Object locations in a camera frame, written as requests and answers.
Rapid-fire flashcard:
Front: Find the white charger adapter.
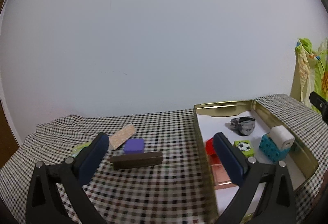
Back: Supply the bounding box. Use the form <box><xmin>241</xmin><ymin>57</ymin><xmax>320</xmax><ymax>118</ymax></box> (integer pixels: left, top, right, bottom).
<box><xmin>269</xmin><ymin>125</ymin><xmax>295</xmax><ymax>150</ymax></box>

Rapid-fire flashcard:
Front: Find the dark brown wooden block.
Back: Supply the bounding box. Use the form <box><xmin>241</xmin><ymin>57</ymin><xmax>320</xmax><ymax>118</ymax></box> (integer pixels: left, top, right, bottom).
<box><xmin>109</xmin><ymin>151</ymin><xmax>163</xmax><ymax>170</ymax></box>

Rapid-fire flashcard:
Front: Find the white paper tray liner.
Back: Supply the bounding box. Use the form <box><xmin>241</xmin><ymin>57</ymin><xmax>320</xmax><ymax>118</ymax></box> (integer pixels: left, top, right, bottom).
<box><xmin>197</xmin><ymin>110</ymin><xmax>305</xmax><ymax>222</ymax></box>

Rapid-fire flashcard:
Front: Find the checkered tablecloth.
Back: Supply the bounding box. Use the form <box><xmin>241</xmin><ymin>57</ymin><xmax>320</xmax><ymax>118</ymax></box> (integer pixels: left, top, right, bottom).
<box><xmin>0</xmin><ymin>93</ymin><xmax>328</xmax><ymax>224</ymax></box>

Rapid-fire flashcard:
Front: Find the gold metal tin tray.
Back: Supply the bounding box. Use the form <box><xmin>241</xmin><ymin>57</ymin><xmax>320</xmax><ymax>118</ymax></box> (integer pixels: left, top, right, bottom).
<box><xmin>194</xmin><ymin>94</ymin><xmax>321</xmax><ymax>223</ymax></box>

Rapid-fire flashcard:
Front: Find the blue toy building brick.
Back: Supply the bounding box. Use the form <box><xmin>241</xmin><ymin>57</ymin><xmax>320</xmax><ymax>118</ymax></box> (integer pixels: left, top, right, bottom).
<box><xmin>259</xmin><ymin>134</ymin><xmax>290</xmax><ymax>164</ymax></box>

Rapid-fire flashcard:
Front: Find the red small box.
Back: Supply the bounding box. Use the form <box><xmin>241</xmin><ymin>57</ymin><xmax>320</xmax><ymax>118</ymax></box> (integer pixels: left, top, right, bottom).
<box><xmin>205</xmin><ymin>137</ymin><xmax>216</xmax><ymax>156</ymax></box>

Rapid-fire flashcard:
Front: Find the grey black object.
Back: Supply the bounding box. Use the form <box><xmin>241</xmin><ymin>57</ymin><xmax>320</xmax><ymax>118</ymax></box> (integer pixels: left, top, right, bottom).
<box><xmin>230</xmin><ymin>116</ymin><xmax>256</xmax><ymax>136</ymax></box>

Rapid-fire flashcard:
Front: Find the purple rectangular block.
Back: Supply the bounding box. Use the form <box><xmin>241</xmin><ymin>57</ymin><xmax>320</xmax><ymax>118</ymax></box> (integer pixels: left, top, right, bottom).
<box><xmin>123</xmin><ymin>139</ymin><xmax>145</xmax><ymax>155</ymax></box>

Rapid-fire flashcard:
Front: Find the green soccer toy brick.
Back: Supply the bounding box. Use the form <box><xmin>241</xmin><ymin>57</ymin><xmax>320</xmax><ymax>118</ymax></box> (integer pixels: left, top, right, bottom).
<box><xmin>233</xmin><ymin>140</ymin><xmax>255</xmax><ymax>157</ymax></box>

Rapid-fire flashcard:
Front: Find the copper embossed metal bar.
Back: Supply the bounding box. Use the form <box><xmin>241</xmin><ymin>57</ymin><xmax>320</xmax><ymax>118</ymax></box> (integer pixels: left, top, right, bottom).
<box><xmin>208</xmin><ymin>155</ymin><xmax>236</xmax><ymax>190</ymax></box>

